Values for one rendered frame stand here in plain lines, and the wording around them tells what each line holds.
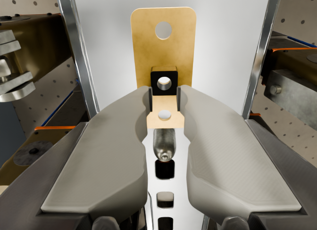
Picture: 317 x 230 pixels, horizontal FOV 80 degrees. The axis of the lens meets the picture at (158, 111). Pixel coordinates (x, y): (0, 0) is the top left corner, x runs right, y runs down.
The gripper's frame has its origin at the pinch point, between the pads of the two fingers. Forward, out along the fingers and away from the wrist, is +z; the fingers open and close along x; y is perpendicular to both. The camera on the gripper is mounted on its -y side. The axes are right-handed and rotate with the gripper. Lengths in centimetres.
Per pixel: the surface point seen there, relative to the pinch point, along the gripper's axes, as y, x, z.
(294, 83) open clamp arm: 4.1, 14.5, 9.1
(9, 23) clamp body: -2.8, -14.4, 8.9
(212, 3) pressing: -3.8, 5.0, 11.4
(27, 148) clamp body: 14.7, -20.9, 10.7
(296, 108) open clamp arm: 6.5, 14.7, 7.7
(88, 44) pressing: -0.2, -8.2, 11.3
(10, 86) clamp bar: 1.5, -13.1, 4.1
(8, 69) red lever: 0.2, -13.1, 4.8
